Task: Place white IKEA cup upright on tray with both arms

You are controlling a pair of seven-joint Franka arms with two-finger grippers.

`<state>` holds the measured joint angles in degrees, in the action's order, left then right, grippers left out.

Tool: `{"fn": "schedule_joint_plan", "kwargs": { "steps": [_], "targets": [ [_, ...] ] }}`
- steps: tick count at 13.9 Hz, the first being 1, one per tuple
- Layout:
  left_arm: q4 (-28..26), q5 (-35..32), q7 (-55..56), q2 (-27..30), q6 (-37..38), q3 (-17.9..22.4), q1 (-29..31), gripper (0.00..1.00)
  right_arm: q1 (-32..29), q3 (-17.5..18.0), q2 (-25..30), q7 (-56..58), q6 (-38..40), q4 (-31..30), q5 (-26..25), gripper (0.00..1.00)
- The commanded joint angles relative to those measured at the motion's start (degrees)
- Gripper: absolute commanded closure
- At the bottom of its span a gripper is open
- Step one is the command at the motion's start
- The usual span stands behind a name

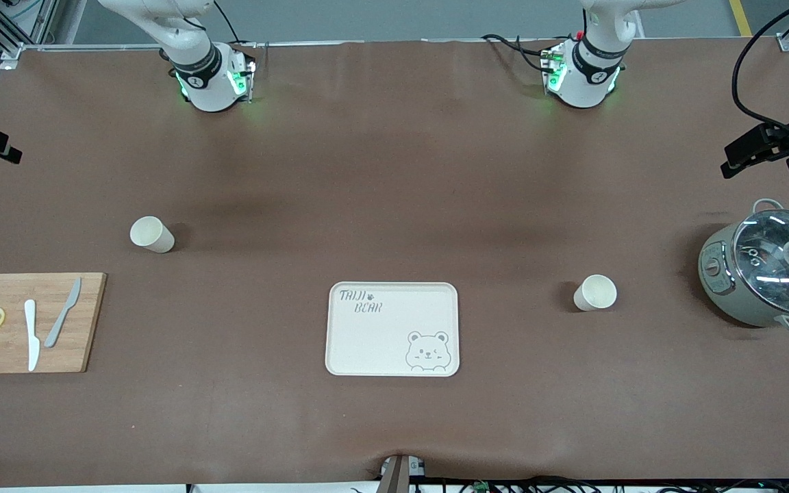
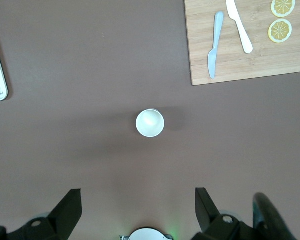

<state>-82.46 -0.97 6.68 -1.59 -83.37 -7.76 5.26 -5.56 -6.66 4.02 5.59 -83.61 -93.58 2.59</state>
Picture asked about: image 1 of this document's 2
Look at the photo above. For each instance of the white plastic cup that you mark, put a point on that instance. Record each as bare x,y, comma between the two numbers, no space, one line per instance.
153,235
596,293

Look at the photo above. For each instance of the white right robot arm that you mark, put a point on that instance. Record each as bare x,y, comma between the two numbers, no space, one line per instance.
203,75

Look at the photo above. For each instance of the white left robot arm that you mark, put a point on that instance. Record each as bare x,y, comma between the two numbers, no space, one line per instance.
590,75

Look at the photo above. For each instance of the cream bear print tray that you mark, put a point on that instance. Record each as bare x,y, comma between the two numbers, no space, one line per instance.
381,342

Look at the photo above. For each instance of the grey electric cooking pot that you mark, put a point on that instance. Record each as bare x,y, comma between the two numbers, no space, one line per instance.
720,287

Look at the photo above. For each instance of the wooden cutting board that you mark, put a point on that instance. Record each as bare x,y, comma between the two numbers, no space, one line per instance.
11,291

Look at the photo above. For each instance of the grey plastic knife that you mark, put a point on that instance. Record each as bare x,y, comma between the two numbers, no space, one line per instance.
59,322

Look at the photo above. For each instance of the white plastic knife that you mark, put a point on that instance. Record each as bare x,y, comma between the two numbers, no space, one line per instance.
31,335

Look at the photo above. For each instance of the brown table mat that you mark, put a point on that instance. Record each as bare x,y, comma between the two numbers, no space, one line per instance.
394,171

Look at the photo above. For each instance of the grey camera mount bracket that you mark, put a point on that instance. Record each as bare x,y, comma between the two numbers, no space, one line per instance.
398,476

